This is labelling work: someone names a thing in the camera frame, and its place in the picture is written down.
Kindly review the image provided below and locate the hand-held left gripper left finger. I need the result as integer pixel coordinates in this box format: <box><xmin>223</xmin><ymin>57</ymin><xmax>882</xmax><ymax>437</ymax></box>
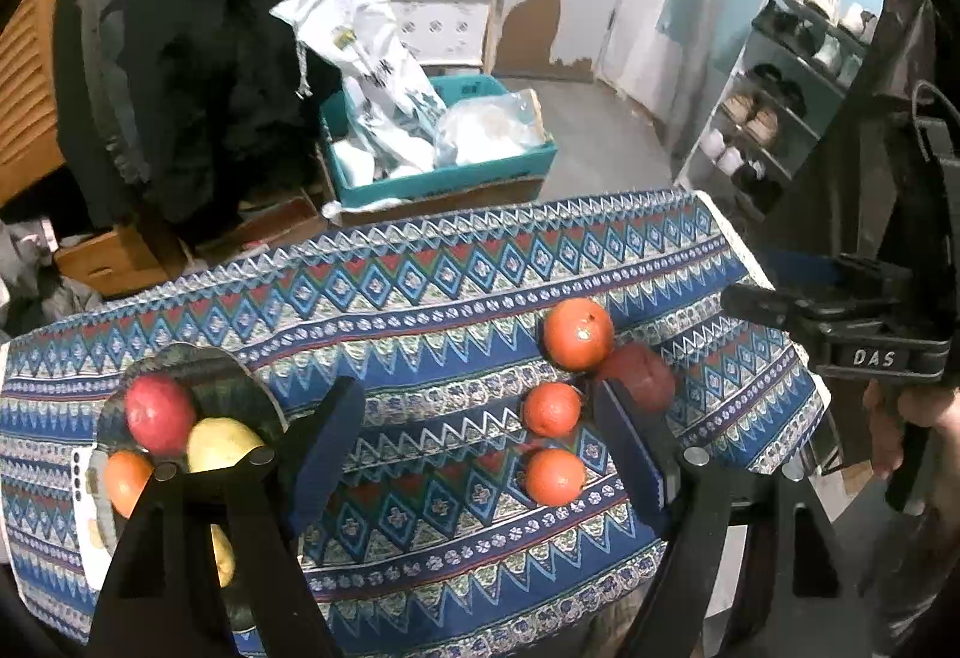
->
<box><xmin>88</xmin><ymin>376</ymin><xmax>367</xmax><ymax>658</ymax></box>

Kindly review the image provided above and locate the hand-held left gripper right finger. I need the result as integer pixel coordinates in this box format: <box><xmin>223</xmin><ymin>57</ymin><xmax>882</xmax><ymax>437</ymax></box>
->
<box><xmin>592</xmin><ymin>380</ymin><xmax>848</xmax><ymax>658</ymax></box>

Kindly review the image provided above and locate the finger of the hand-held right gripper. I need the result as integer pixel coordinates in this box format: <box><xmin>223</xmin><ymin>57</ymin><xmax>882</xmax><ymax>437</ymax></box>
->
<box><xmin>769</xmin><ymin>249</ymin><xmax>841</xmax><ymax>288</ymax></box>
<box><xmin>721</xmin><ymin>283</ymin><xmax>826</xmax><ymax>336</ymax></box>

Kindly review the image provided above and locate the red apple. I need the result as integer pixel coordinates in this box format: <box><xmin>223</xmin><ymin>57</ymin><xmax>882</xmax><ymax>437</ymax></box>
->
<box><xmin>125</xmin><ymin>374</ymin><xmax>198</xmax><ymax>458</ymax></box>
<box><xmin>596</xmin><ymin>343</ymin><xmax>676</xmax><ymax>413</ymax></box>

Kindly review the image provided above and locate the small orange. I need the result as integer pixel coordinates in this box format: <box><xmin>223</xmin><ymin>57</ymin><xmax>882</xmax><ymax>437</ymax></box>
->
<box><xmin>525</xmin><ymin>449</ymin><xmax>586</xmax><ymax>507</ymax></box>
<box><xmin>523</xmin><ymin>382</ymin><xmax>582</xmax><ymax>438</ymax></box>
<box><xmin>103</xmin><ymin>450</ymin><xmax>156</xmax><ymax>518</ymax></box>

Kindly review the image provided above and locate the yellow green mango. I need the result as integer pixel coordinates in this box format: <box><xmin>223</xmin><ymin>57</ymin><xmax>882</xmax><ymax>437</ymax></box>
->
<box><xmin>210</xmin><ymin>524</ymin><xmax>237</xmax><ymax>589</ymax></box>
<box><xmin>186</xmin><ymin>418</ymin><xmax>265</xmax><ymax>473</ymax></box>

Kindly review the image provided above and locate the clear glass bowl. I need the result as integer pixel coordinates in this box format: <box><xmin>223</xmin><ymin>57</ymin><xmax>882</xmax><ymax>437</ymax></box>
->
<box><xmin>94</xmin><ymin>343</ymin><xmax>290</xmax><ymax>636</ymax></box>

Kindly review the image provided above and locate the large orange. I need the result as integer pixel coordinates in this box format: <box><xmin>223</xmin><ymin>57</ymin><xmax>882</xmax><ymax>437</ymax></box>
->
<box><xmin>541</xmin><ymin>298</ymin><xmax>614</xmax><ymax>372</ymax></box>

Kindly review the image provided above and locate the person's right hand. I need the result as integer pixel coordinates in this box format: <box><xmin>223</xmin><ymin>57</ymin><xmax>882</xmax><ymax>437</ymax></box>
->
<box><xmin>862</xmin><ymin>380</ymin><xmax>906</xmax><ymax>479</ymax></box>

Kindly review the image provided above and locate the blue patterned tablecloth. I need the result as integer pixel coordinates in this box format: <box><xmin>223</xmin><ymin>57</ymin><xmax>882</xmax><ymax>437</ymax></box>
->
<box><xmin>0</xmin><ymin>187</ymin><xmax>833</xmax><ymax>658</ymax></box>

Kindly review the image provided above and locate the grey shoe rack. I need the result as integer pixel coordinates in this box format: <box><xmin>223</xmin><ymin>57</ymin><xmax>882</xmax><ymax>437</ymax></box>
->
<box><xmin>673</xmin><ymin>0</ymin><xmax>878</xmax><ymax>224</ymax></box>

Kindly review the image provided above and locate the white paper card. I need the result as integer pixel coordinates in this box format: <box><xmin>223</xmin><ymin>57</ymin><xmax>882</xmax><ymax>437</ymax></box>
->
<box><xmin>71</xmin><ymin>448</ymin><xmax>113</xmax><ymax>588</ymax></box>

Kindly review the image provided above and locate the brown cardboard box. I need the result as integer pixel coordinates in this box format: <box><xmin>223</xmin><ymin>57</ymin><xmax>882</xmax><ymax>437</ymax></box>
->
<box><xmin>315</xmin><ymin>151</ymin><xmax>548</xmax><ymax>228</ymax></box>

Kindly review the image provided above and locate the wooden drawer box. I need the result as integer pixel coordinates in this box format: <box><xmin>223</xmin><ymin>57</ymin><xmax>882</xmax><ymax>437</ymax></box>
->
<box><xmin>54</xmin><ymin>224</ymin><xmax>188</xmax><ymax>299</ymax></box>

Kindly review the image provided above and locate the teal crate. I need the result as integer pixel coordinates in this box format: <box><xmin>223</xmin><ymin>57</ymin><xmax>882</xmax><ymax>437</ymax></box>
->
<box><xmin>319</xmin><ymin>74</ymin><xmax>560</xmax><ymax>209</ymax></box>

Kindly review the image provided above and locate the pile of grey clothes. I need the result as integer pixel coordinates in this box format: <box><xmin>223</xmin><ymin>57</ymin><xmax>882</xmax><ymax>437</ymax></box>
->
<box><xmin>0</xmin><ymin>219</ymin><xmax>98</xmax><ymax>340</ymax></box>

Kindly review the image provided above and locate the clear plastic bag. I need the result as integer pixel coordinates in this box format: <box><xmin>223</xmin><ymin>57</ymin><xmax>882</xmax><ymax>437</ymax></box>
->
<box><xmin>433</xmin><ymin>89</ymin><xmax>547</xmax><ymax>168</ymax></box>

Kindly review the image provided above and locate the white printed bag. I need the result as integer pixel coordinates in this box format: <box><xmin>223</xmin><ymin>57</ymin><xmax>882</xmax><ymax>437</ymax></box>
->
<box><xmin>270</xmin><ymin>0</ymin><xmax>447</xmax><ymax>179</ymax></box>

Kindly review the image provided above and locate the white lattice basket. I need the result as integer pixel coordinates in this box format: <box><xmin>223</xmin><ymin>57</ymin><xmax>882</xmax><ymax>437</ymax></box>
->
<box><xmin>390</xmin><ymin>0</ymin><xmax>497</xmax><ymax>70</ymax></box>

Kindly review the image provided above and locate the black coat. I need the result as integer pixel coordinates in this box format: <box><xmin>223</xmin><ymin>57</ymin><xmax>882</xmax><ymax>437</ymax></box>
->
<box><xmin>52</xmin><ymin>0</ymin><xmax>353</xmax><ymax>231</ymax></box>

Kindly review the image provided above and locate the wooden louvered wardrobe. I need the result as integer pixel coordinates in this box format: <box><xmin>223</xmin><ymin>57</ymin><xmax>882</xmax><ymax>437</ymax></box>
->
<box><xmin>0</xmin><ymin>0</ymin><xmax>68</xmax><ymax>209</ymax></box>

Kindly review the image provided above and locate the grey jacket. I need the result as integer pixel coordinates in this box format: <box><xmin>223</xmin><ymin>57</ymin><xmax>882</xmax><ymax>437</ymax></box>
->
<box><xmin>79</xmin><ymin>0</ymin><xmax>151</xmax><ymax>186</ymax></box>

